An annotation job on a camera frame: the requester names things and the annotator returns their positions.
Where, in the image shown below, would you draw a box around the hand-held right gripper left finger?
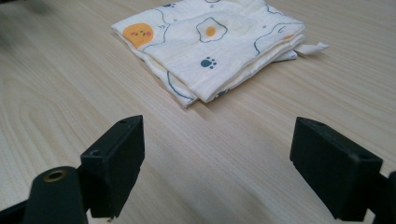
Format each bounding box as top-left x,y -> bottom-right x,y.
79,114 -> 146,219

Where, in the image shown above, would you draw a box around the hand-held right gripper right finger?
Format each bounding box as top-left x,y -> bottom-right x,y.
289,116 -> 384,222

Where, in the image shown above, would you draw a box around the white cloth with prints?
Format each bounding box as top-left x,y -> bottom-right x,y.
110,0 -> 330,109

